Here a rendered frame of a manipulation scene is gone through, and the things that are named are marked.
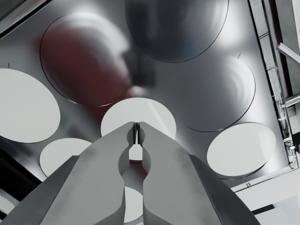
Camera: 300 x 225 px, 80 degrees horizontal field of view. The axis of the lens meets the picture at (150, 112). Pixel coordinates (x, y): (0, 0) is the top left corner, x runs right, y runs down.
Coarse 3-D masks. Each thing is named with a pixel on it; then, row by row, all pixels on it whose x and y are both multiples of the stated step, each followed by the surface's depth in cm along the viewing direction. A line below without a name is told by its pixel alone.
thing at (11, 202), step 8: (0, 152) 28; (8, 160) 29; (16, 168) 30; (24, 168) 30; (32, 176) 31; (0, 192) 25; (8, 192) 26; (0, 200) 24; (8, 200) 25; (16, 200) 26; (0, 208) 24; (8, 208) 25; (0, 216) 25
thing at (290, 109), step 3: (288, 96) 31; (291, 96) 31; (285, 99) 31; (291, 105) 30; (294, 105) 29; (288, 108) 29; (291, 108) 29; (294, 108) 29; (288, 111) 30; (291, 111) 30; (294, 111) 30; (288, 114) 30; (291, 114) 30; (294, 114) 30
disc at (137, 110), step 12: (120, 108) 22; (132, 108) 22; (144, 108) 22; (156, 108) 23; (108, 120) 23; (120, 120) 23; (132, 120) 23; (144, 120) 23; (156, 120) 23; (168, 120) 23; (108, 132) 24; (168, 132) 24; (132, 156) 26
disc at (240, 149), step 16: (240, 128) 24; (256, 128) 25; (224, 144) 26; (240, 144) 26; (256, 144) 26; (272, 144) 26; (208, 160) 27; (224, 160) 27; (240, 160) 27; (256, 160) 28
